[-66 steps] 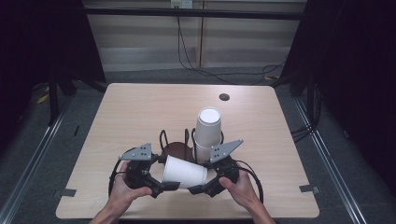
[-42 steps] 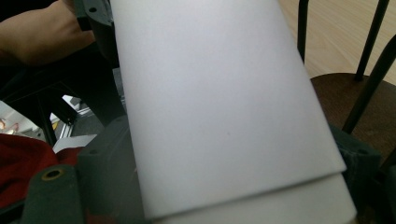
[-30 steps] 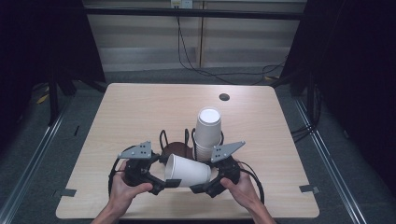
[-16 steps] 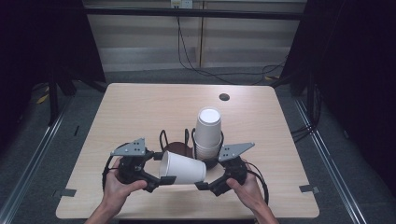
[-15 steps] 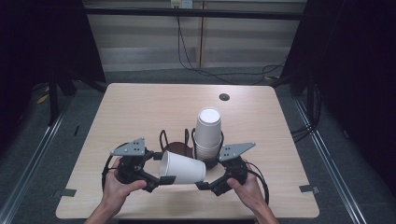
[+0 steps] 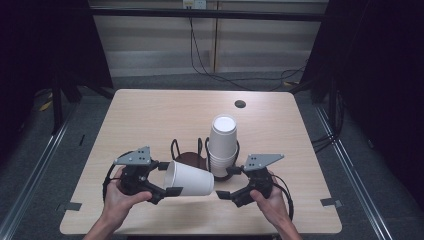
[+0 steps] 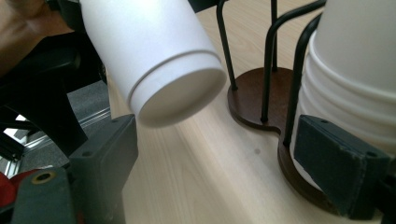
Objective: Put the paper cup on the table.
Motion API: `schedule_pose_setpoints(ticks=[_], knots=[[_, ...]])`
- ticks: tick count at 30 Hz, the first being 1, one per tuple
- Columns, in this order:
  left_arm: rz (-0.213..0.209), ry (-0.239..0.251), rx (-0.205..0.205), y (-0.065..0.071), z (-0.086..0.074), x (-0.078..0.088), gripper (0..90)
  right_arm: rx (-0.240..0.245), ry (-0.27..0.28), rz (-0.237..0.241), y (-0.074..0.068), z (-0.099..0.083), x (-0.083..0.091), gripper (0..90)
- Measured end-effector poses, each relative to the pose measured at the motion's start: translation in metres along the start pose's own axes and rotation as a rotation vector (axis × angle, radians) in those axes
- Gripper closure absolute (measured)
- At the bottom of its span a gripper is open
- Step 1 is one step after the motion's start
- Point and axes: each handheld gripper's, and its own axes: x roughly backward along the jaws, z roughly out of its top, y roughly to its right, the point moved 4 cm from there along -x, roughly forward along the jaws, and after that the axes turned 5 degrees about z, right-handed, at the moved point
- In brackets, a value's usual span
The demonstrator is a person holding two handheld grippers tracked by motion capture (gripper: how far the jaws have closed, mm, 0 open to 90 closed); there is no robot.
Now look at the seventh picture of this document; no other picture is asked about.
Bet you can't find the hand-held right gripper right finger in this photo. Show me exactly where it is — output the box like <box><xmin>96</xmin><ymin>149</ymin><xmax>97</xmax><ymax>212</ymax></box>
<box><xmin>293</xmin><ymin>114</ymin><xmax>393</xmax><ymax>220</ymax></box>

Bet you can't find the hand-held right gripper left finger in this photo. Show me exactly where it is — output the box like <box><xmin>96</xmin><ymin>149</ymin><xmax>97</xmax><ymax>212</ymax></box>
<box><xmin>10</xmin><ymin>114</ymin><xmax>140</xmax><ymax>224</ymax></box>

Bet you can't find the single white paper cup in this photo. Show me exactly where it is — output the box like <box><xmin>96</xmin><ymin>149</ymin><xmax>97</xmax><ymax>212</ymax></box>
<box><xmin>78</xmin><ymin>0</ymin><xmax>228</xmax><ymax>129</ymax></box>

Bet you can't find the stack of white paper cups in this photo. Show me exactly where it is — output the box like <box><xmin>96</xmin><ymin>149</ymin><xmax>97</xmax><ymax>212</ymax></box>
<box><xmin>289</xmin><ymin>0</ymin><xmax>396</xmax><ymax>191</ymax></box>

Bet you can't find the brown wire cup holder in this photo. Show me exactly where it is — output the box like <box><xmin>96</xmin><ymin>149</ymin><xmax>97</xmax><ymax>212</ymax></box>
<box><xmin>216</xmin><ymin>0</ymin><xmax>344</xmax><ymax>217</ymax></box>

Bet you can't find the red rounded object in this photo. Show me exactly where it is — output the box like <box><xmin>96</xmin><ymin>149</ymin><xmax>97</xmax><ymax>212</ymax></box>
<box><xmin>0</xmin><ymin>169</ymin><xmax>40</xmax><ymax>208</ymax></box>

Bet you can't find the metal floor rail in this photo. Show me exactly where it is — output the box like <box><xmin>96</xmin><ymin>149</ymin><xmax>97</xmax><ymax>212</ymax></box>
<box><xmin>0</xmin><ymin>106</ymin><xmax>112</xmax><ymax>179</ymax></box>

